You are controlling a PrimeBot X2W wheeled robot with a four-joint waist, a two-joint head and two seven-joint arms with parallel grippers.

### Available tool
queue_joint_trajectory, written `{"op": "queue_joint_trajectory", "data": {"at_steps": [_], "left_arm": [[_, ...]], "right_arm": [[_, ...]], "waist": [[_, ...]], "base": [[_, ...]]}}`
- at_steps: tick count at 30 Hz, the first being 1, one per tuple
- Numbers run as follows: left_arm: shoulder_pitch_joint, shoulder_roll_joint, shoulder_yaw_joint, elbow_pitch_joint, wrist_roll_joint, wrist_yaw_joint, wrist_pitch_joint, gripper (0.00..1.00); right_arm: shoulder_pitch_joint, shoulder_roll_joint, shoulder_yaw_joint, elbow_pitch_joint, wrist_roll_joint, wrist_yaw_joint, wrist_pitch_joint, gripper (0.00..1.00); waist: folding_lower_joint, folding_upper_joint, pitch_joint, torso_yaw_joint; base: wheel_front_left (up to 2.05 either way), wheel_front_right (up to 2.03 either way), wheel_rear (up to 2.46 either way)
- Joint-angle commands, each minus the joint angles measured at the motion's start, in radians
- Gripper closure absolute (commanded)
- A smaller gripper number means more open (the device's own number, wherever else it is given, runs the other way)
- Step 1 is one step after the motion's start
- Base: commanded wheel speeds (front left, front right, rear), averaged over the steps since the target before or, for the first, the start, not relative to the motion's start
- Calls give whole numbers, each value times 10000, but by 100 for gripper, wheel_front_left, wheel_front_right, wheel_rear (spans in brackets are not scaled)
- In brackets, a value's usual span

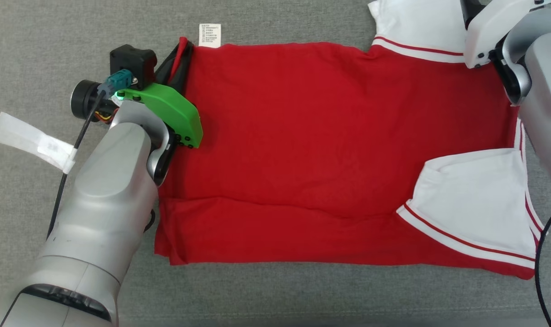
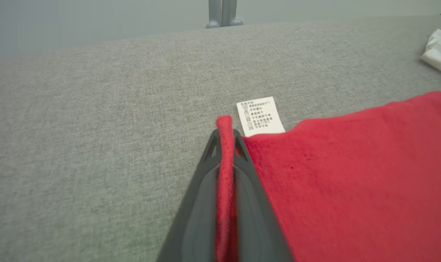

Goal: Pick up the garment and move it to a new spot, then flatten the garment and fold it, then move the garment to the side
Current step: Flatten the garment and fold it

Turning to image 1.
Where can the white tape label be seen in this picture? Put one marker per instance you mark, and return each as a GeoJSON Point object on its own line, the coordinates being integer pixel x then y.
{"type": "Point", "coordinates": [30, 138]}

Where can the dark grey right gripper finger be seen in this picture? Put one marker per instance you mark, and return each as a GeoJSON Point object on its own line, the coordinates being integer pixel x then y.
{"type": "Point", "coordinates": [471, 9]}

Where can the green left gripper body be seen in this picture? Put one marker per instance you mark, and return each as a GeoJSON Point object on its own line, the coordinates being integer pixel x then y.
{"type": "Point", "coordinates": [175, 111]}

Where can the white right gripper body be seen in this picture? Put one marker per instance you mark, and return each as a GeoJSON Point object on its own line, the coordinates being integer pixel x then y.
{"type": "Point", "coordinates": [488, 32]}

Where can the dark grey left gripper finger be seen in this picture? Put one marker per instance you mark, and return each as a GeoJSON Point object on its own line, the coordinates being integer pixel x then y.
{"type": "Point", "coordinates": [168, 66]}
{"type": "Point", "coordinates": [184, 68]}

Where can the red t-shirt with white sleeves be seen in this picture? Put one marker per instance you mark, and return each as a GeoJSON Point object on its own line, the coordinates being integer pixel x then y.
{"type": "Point", "coordinates": [302, 136]}

